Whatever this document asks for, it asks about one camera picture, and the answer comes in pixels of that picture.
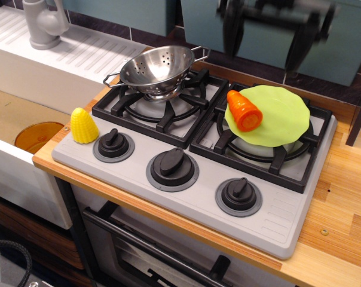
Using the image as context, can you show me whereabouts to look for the right black stove knob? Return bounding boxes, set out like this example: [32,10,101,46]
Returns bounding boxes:
[215,178,262,218]

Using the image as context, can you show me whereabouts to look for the right black burner grate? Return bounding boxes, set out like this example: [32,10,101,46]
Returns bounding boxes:
[189,83,336,194]

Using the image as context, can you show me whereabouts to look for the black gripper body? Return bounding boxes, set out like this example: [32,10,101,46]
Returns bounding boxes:
[218,1,339,39]

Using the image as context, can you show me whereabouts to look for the black burner grate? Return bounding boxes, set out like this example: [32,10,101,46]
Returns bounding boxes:
[189,83,336,194]
[92,69,228,149]

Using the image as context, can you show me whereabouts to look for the yellow toy corn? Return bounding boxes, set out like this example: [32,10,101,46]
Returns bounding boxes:
[71,108,99,144]

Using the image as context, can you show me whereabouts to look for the left black stove knob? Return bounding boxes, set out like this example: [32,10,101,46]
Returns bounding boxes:
[93,128,135,163]

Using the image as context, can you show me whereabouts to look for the orange plastic bowl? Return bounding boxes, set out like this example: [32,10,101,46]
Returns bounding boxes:
[14,121,64,154]

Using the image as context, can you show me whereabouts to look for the lime green plate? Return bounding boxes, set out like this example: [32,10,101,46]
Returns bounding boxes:
[225,85,310,147]

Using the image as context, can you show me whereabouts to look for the black oven handle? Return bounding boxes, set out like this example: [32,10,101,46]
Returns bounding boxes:
[82,207,231,287]

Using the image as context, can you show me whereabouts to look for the orange toy carrot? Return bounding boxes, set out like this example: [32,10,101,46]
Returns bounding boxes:
[226,90,263,132]

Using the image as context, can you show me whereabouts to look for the grey oven door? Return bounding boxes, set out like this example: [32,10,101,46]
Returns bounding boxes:
[72,186,292,286]

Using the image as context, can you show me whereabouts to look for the middle black stove knob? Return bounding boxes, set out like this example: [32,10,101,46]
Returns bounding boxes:
[146,148,200,193]

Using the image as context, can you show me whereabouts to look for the black stove knob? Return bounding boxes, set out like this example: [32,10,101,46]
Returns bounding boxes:
[93,128,135,163]
[215,178,262,218]
[146,148,200,193]

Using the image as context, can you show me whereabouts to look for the black braided cable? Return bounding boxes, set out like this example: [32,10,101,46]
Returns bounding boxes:
[0,239,32,287]

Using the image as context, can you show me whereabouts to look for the left black burner grate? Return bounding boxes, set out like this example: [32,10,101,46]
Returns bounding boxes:
[92,69,228,149]

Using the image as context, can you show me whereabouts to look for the white toy sink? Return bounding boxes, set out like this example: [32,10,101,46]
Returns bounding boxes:
[0,6,145,230]

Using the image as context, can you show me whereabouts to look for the grey toy faucet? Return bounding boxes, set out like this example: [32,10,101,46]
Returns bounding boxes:
[22,0,69,50]

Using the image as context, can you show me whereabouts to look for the grey toy stove top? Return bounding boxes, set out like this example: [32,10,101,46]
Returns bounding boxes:
[52,69,337,259]

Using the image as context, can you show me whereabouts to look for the steel colander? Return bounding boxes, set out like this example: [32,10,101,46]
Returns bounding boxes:
[103,45,211,102]

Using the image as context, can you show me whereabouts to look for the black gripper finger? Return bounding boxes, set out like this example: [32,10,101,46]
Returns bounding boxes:
[284,23,314,72]
[222,8,244,57]

